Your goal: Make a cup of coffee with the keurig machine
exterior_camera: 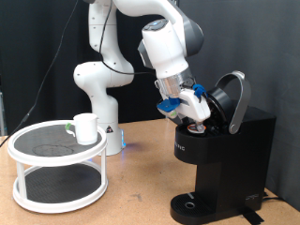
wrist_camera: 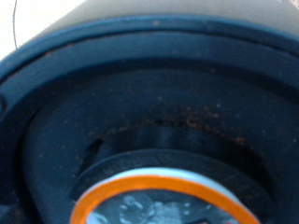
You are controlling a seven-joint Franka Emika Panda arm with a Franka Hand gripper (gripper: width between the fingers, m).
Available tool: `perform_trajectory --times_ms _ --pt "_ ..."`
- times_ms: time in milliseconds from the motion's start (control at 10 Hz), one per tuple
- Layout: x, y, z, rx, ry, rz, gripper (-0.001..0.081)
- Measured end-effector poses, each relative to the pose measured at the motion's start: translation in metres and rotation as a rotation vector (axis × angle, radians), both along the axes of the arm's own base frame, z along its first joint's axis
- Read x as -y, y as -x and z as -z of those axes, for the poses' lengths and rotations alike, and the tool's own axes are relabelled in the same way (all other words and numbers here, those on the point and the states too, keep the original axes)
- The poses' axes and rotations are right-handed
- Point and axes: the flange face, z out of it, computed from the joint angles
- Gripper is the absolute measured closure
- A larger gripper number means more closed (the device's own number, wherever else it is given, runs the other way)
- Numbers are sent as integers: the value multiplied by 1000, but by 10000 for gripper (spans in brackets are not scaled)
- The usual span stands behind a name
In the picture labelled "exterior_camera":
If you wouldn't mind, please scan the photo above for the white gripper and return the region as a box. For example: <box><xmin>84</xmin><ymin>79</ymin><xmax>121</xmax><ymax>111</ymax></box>
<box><xmin>174</xmin><ymin>87</ymin><xmax>212</xmax><ymax>132</ymax></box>

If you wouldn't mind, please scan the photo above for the dark grey partition panel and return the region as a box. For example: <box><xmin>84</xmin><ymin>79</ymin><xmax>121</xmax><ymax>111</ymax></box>
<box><xmin>170</xmin><ymin>0</ymin><xmax>300</xmax><ymax>212</ymax></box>

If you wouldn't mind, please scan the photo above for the black Keurig coffee machine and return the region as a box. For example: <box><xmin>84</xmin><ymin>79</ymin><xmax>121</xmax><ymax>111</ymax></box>
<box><xmin>170</xmin><ymin>70</ymin><xmax>278</xmax><ymax>225</ymax></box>

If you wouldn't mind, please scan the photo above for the blue cable clip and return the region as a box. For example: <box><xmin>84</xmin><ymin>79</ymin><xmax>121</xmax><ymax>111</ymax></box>
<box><xmin>192</xmin><ymin>82</ymin><xmax>208</xmax><ymax>98</ymax></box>

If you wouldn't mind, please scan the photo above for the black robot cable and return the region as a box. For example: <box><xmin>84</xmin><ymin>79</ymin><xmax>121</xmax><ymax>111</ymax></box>
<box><xmin>0</xmin><ymin>0</ymin><xmax>158</xmax><ymax>148</ymax></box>

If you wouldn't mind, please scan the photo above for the grey vertical bar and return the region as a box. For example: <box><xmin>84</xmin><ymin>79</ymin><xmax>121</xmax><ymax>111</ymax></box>
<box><xmin>0</xmin><ymin>90</ymin><xmax>7</xmax><ymax>137</ymax></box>

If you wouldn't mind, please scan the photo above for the black power cord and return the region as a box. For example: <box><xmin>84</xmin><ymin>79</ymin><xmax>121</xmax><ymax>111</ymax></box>
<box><xmin>262</xmin><ymin>190</ymin><xmax>285</xmax><ymax>203</ymax></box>

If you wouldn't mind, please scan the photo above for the white two-tier turntable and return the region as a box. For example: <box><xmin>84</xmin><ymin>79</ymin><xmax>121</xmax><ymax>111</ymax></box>
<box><xmin>7</xmin><ymin>119</ymin><xmax>110</xmax><ymax>215</ymax></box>

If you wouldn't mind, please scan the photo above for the black tape strip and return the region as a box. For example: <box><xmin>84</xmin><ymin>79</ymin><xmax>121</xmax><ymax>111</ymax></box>
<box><xmin>239</xmin><ymin>207</ymin><xmax>265</xmax><ymax>225</ymax></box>

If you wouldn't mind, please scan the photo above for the white mug with green tag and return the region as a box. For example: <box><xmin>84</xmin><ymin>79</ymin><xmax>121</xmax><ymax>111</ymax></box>
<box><xmin>64</xmin><ymin>112</ymin><xmax>99</xmax><ymax>146</ymax></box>

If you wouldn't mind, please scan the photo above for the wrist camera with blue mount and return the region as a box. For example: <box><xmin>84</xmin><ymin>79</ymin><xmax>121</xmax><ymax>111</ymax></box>
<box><xmin>156</xmin><ymin>97</ymin><xmax>182</xmax><ymax>119</ymax></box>

